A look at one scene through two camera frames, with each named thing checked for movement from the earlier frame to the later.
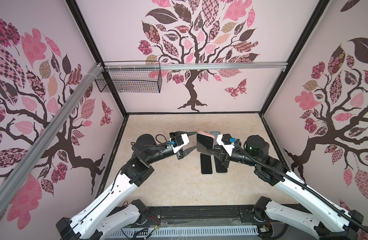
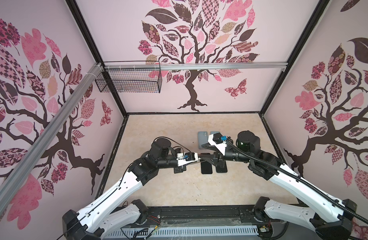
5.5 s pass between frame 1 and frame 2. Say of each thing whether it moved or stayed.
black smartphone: stayed
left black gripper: moved
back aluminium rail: stayed
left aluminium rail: stayed
